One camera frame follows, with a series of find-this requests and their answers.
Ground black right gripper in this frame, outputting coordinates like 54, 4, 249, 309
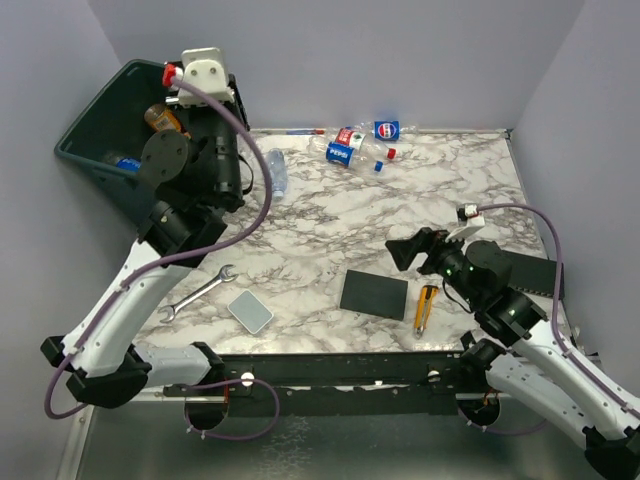
386, 225, 482, 307

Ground pepsi bottle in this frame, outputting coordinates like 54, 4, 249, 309
354, 120, 419, 142
307, 137, 384, 174

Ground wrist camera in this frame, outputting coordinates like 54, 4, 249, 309
162, 47, 236, 107
445, 204, 486, 243

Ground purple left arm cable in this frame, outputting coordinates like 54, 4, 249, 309
43, 82, 281, 442

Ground dark green plastic bin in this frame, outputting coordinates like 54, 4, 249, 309
54, 60, 166, 226

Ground black box right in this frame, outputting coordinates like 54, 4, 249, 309
504, 250, 557, 298

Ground yellow utility knife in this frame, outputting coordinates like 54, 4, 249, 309
413, 285, 439, 338

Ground small orange juice bottle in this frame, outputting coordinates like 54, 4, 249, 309
144, 103, 190, 138

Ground silver wrench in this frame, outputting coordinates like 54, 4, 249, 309
157, 264, 238, 324

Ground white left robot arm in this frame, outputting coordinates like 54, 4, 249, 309
41, 81, 250, 409

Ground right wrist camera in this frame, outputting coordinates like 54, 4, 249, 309
445, 204, 486, 243

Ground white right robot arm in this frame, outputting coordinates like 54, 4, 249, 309
385, 228, 639, 479

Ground clear crushed water bottle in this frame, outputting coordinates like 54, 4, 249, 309
265, 148, 288, 201

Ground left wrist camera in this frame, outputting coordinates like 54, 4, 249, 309
162, 47, 236, 107

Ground white grey rectangular case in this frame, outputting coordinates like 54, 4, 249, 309
227, 290, 274, 335

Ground red label bottle at back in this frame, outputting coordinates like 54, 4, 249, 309
334, 127, 396, 160

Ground black rectangular box centre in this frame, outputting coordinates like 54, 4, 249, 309
339, 270, 408, 321

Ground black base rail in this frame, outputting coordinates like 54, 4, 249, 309
163, 351, 489, 417

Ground blue label bottle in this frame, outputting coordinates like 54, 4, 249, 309
115, 157, 141, 172

